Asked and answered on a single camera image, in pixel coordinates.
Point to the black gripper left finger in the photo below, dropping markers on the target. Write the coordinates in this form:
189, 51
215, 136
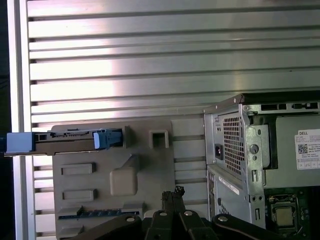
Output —
155, 225

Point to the CPU socket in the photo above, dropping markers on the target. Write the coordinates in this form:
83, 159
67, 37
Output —
283, 202

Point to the grey power supply unit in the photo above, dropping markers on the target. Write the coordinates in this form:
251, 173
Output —
285, 140

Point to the grey parts rack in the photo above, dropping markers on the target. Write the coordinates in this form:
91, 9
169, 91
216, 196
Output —
82, 180

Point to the hard disk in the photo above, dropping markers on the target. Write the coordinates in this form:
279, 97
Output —
20, 142

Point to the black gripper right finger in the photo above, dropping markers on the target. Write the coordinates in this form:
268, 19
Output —
190, 225

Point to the green motherboard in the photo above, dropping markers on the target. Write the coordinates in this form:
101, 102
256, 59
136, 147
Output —
310, 197

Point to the black PC case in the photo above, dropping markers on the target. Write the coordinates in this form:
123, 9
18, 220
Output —
280, 98

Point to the silver CPU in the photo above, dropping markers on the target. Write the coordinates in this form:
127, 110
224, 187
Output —
285, 216

